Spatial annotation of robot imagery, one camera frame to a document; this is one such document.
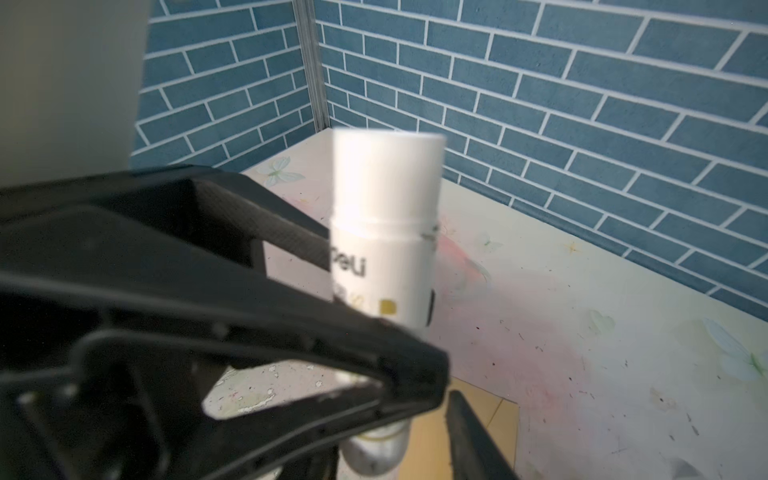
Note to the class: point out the brown paper envelope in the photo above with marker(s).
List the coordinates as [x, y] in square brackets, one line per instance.
[428, 455]

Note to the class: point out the aluminium left corner post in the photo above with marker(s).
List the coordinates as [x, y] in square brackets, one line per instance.
[304, 13]

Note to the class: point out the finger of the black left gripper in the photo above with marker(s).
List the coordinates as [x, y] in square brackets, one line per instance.
[172, 247]
[127, 402]

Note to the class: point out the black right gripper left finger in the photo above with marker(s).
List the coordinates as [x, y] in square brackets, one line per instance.
[320, 465]

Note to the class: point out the white glue stick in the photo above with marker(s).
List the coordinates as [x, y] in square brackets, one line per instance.
[384, 225]

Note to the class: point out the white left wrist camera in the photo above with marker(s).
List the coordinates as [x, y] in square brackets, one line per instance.
[70, 76]

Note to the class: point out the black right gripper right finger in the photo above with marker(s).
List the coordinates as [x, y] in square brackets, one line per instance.
[474, 455]

